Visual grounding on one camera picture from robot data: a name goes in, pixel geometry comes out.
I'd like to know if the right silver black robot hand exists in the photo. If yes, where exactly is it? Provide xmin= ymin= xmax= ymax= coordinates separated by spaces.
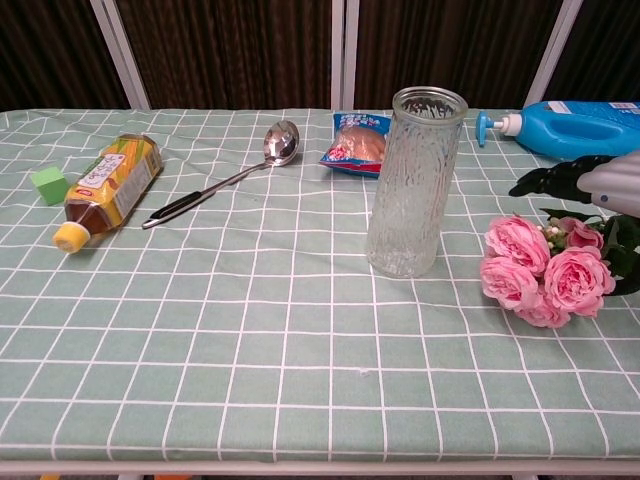
xmin=508 ymin=149 xmax=640 ymax=220

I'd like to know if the pink artificial flower bouquet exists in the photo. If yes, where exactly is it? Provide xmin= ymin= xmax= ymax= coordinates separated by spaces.
xmin=479 ymin=207 xmax=640 ymax=330

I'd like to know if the clear glass cup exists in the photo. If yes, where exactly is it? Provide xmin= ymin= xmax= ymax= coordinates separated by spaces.
xmin=365 ymin=85 xmax=470 ymax=279

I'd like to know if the blue pump detergent bottle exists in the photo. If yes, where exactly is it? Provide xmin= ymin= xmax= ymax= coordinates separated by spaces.
xmin=474 ymin=99 xmax=640 ymax=162

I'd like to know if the dark curtain partition panel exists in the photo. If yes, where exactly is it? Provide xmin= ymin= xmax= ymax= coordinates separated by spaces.
xmin=524 ymin=0 xmax=640 ymax=104
xmin=0 ymin=0 xmax=126 ymax=114
xmin=343 ymin=0 xmax=571 ymax=109
xmin=102 ymin=0 xmax=346 ymax=111

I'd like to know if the blue snack bread bag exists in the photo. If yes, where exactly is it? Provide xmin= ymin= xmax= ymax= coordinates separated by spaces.
xmin=318 ymin=111 xmax=394 ymax=180

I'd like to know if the green white checked tablecloth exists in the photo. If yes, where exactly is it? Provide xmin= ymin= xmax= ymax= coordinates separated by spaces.
xmin=0 ymin=107 xmax=640 ymax=466

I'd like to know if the yellow label tea bottle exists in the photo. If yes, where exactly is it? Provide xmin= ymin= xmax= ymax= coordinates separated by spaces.
xmin=52 ymin=133 xmax=165 ymax=255

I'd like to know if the green cube block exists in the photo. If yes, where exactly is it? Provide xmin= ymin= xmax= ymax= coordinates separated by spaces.
xmin=29 ymin=166 xmax=70 ymax=206

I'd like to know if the steel ladle black handle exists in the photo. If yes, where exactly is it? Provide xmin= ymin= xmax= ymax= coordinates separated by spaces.
xmin=141 ymin=119 xmax=301 ymax=231

